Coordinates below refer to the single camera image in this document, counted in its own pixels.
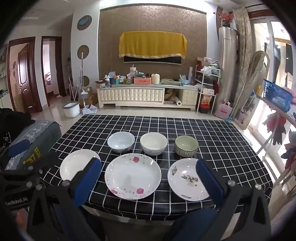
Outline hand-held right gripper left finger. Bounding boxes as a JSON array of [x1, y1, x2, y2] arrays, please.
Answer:
[[26, 157, 103, 241]]

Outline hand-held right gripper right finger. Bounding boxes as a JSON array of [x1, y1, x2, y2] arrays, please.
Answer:
[[195, 159, 272, 241]]

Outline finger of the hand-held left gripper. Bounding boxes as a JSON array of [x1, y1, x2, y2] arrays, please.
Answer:
[[0, 168, 45, 189], [6, 138, 31, 158]]

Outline plain white plate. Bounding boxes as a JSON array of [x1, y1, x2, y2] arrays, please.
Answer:
[[60, 149, 101, 182]]

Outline white plate with brown flowers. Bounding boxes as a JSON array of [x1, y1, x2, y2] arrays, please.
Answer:
[[167, 158, 216, 202]]

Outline white plate with pink petals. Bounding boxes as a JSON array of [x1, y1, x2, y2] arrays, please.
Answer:
[[105, 153, 162, 200]]

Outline green patterned bowl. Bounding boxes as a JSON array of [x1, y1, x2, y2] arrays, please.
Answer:
[[174, 135, 199, 157]]

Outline white bowl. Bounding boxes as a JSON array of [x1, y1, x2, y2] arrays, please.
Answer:
[[107, 131, 135, 154]]

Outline cream bowl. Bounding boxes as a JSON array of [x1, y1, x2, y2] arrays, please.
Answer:
[[140, 132, 168, 156]]

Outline grey cushion with yellow print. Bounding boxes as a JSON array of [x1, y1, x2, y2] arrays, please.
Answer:
[[5, 119, 62, 171]]

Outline black cloth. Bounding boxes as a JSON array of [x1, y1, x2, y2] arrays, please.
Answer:
[[0, 108, 36, 149]]

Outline black checked tablecloth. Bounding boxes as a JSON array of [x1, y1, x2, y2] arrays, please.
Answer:
[[38, 115, 274, 220]]

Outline white bucket with grey rim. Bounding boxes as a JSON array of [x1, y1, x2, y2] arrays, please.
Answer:
[[63, 101, 80, 118]]

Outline white dustpan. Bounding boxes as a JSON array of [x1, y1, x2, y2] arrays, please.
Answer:
[[83, 104, 97, 115]]

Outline brown wooden door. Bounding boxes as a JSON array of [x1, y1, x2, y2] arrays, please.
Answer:
[[7, 37, 43, 114]]

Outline pink bag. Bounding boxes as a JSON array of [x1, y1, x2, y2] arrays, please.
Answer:
[[214, 101, 233, 120]]

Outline cardboard box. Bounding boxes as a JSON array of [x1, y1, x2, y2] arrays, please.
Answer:
[[79, 87, 99, 107]]

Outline red hanging clothes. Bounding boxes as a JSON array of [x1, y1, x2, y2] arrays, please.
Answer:
[[264, 113, 288, 145]]

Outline white shelf rack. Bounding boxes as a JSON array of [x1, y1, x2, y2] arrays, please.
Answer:
[[194, 62, 221, 114]]

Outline white mop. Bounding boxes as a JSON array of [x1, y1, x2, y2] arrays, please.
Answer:
[[79, 53, 89, 100]]

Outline cream television cabinet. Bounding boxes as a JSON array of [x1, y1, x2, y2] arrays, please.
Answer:
[[97, 84, 199, 110]]

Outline blue plastic basket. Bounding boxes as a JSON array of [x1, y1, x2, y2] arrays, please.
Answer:
[[262, 79, 292, 113]]

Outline white plastic bag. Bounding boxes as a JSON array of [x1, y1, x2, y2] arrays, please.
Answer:
[[202, 65, 218, 75]]

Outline pink box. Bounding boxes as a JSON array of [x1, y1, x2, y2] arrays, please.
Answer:
[[134, 77, 152, 85]]

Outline tower air conditioner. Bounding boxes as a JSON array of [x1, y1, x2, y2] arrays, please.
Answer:
[[218, 26, 238, 116]]

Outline standing mirror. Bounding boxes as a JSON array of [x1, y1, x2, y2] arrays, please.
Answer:
[[233, 50, 270, 130]]

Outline black television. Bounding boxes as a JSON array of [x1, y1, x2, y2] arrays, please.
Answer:
[[123, 55, 182, 65]]

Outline beige patterned curtain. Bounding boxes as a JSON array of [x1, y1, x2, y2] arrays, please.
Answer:
[[232, 5, 252, 112]]

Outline yellow cloth cover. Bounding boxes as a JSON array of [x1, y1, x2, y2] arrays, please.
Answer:
[[119, 31, 187, 59]]

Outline red flowers in vase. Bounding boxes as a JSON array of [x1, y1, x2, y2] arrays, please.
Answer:
[[217, 11, 235, 26]]

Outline brown door frame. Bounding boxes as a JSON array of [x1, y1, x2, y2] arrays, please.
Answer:
[[41, 36, 67, 98]]

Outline round wall clock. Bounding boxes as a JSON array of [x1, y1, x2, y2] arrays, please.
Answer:
[[77, 15, 92, 30]]

